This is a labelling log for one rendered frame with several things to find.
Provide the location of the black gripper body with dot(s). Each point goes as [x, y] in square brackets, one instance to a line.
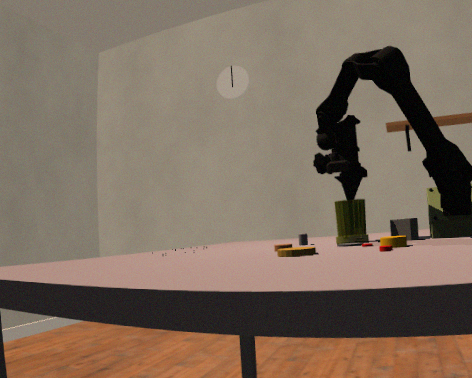
[346, 151]

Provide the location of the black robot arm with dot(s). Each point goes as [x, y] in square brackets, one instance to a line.
[389, 70]

